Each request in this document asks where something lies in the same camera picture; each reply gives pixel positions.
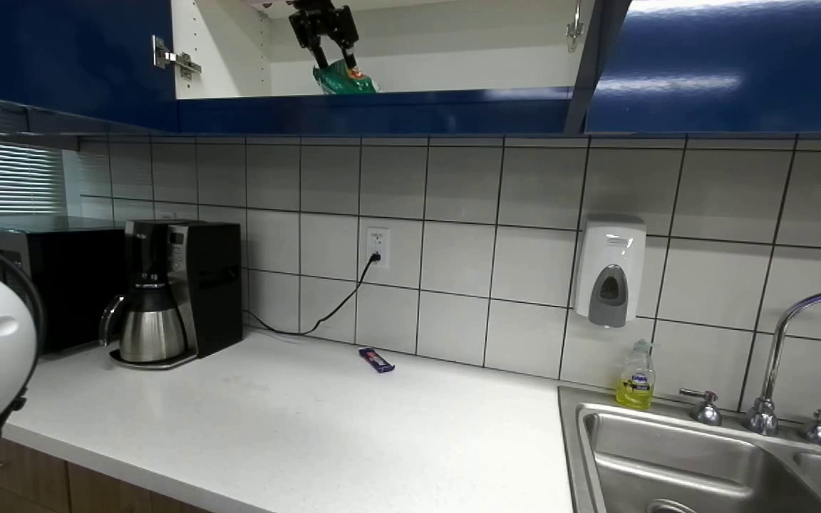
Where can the silver cabinet hinge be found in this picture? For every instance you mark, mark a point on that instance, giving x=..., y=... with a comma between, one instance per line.
x=576, y=25
x=176, y=57

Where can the stainless steel coffee maker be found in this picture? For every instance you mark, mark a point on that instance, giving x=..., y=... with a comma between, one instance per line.
x=211, y=286

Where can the blue cabinet door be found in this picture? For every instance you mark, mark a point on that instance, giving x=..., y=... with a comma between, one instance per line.
x=59, y=47
x=733, y=67

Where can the black microwave oven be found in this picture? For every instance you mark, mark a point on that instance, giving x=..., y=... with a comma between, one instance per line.
x=69, y=286

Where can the yellow dish soap bottle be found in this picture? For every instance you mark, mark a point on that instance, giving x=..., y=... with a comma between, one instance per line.
x=633, y=384

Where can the wooden base cabinets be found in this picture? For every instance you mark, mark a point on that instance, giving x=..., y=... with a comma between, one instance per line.
x=69, y=484

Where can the white wall outlet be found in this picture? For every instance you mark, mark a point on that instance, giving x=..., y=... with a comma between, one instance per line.
x=377, y=246

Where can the stainless steel double sink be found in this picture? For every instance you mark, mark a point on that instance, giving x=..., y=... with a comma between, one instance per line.
x=696, y=464

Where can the steel coffee carafe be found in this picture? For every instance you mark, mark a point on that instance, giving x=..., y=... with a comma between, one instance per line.
x=150, y=329

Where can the purple candy bar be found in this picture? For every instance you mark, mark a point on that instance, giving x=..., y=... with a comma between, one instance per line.
x=377, y=359

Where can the green snack packet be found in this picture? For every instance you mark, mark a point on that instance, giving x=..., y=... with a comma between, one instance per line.
x=345, y=79

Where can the white wall soap dispenser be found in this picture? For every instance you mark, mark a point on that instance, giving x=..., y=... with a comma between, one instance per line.
x=612, y=273

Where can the chrome sink faucet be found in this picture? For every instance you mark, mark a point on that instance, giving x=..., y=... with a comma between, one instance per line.
x=782, y=350

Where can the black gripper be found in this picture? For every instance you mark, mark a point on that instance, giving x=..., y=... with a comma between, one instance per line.
x=323, y=11

